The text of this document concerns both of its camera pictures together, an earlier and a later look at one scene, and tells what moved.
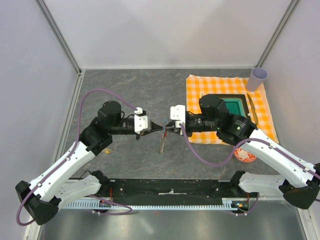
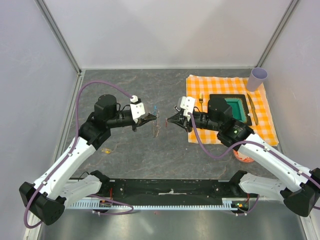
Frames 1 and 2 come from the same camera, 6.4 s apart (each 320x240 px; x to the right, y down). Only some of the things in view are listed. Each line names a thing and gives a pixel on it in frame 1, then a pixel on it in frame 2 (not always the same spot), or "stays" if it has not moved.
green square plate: (236, 103) stays
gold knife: (253, 109) stays
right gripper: (177, 129) → (185, 121)
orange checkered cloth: (197, 86) stays
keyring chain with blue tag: (163, 137) → (156, 126)
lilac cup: (257, 75) stays
